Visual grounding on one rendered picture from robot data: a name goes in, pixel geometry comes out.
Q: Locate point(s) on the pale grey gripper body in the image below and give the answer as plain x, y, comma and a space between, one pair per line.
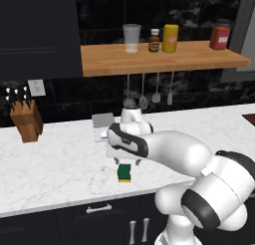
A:
121, 153

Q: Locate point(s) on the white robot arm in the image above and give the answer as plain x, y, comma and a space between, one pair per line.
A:
186, 156

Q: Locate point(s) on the green and yellow sponge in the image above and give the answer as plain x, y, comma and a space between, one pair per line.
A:
124, 172

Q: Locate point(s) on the dark cupboard door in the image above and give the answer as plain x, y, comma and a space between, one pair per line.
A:
99, 234
149, 209

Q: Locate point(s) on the hanging metal spoon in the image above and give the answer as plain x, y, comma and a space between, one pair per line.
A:
143, 101

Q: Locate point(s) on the hanging metal spatula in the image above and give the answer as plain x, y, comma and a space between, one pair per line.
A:
156, 97

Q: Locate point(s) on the dark drawer front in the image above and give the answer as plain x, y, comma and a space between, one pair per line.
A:
73, 212

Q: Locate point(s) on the hanging metal ladle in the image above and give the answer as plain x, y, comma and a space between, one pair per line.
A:
128, 86

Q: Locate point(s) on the hanging narrow metal utensil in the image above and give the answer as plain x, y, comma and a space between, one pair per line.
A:
170, 98

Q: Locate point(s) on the wooden knife block with knives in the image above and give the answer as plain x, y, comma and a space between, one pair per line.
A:
27, 122

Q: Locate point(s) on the dark plain cabinet front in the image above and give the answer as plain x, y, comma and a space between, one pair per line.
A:
26, 229

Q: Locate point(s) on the clear glass cup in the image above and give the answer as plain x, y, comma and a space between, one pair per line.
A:
131, 40

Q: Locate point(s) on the brown bottle with white cap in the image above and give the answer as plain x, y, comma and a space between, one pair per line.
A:
154, 43

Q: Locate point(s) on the brown sink basin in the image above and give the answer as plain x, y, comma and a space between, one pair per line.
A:
249, 119

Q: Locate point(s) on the yellow bottle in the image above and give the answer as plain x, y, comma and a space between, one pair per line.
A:
170, 38

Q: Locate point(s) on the dark upper cupboard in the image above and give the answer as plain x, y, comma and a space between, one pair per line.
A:
40, 33

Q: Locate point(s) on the red jar with dark lid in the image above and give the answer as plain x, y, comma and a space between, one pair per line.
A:
219, 38

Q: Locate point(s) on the wooden wall shelf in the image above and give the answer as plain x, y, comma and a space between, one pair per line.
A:
159, 59

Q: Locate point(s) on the white wall socket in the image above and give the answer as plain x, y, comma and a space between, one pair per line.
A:
36, 87

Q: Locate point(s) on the grey window frame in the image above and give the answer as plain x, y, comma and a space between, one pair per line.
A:
237, 30

